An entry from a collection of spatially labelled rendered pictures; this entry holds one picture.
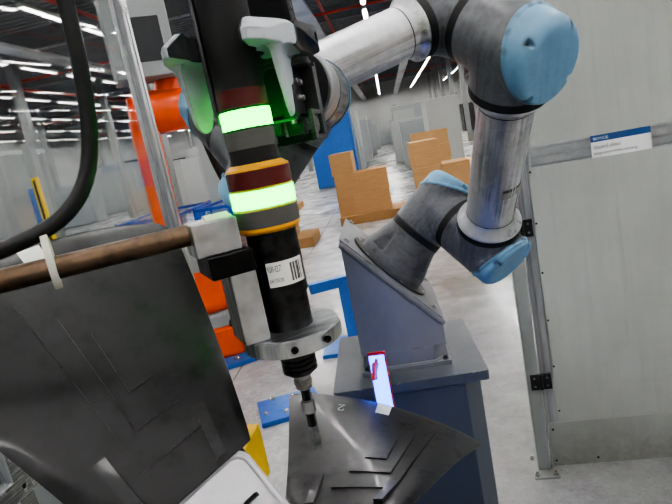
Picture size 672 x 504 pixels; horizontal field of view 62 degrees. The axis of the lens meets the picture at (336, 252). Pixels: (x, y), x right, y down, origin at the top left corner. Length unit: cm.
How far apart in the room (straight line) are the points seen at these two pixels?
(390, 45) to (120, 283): 51
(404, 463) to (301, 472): 10
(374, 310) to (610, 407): 156
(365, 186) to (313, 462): 916
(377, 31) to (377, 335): 60
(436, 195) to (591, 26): 124
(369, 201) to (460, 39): 889
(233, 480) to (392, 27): 62
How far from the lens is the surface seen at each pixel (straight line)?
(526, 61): 78
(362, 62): 80
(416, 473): 56
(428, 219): 113
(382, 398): 80
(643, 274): 237
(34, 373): 45
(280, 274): 37
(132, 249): 36
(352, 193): 968
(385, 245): 115
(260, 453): 94
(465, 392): 116
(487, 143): 90
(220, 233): 36
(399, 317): 114
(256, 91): 37
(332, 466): 57
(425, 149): 793
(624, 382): 250
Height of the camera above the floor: 148
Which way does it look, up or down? 11 degrees down
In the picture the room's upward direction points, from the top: 11 degrees counter-clockwise
